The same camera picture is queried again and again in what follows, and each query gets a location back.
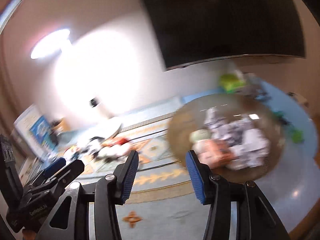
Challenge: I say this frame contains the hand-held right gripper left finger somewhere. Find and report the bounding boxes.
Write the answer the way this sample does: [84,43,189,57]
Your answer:
[35,150,139,240]

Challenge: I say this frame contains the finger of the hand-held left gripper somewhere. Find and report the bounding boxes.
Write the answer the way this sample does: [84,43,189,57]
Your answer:
[54,159,85,187]
[31,158,66,183]

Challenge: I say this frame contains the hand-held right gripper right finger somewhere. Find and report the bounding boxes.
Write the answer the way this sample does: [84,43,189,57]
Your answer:
[185,150,290,240]

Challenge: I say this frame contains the white cat plush toy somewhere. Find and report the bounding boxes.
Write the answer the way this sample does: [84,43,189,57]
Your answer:
[64,146,80,159]

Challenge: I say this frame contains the small orange box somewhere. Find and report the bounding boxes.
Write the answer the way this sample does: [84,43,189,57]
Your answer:
[200,140,235,168]

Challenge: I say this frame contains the red snack bag plush pillow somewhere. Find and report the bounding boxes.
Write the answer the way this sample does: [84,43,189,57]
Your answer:
[104,136,130,147]

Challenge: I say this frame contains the round woven basket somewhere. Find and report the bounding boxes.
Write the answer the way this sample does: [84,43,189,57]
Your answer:
[167,94,285,180]

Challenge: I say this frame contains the brown cardboard box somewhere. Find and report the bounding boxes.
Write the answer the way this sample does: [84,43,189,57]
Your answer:
[54,120,68,133]

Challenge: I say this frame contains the blue patterned woven mat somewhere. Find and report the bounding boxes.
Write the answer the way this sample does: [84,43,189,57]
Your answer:
[22,97,250,240]

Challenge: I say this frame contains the white desk lamp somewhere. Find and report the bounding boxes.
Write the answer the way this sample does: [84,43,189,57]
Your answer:
[30,29,123,140]

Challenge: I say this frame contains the green tissue pack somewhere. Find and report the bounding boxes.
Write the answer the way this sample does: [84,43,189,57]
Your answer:
[219,72,247,93]

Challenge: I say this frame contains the black flat screen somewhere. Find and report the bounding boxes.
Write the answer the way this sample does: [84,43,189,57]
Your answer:
[134,0,307,72]

